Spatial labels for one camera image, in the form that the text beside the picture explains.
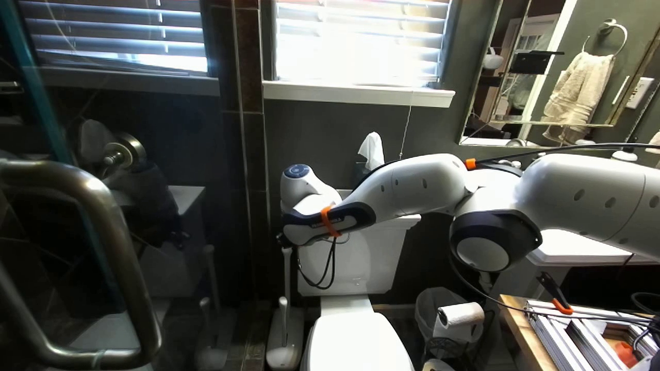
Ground dark metal grab bar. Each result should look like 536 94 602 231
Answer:
0 159 164 370

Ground white toilet tank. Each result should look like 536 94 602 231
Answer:
297 215 421 298

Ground window blinds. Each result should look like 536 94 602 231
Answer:
274 0 453 86

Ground mesh waste bin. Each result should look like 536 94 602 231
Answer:
415 287 485 359

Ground white toilet paper roll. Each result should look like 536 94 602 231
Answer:
434 302 485 343

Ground white toilet brush holder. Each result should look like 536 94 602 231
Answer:
266 247 303 371

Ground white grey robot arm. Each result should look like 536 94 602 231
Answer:
280 152 660 273

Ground white toilet seat lid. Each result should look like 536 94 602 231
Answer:
300 298 415 371

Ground aluminium frame wooden cart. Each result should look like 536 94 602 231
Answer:
502 296 658 371

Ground orange handled tool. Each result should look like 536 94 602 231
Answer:
536 273 573 315

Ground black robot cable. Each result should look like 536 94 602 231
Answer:
274 140 660 325

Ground dark tissue box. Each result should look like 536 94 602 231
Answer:
355 133 385 181

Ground beige hanging towel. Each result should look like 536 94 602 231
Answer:
542 51 614 127

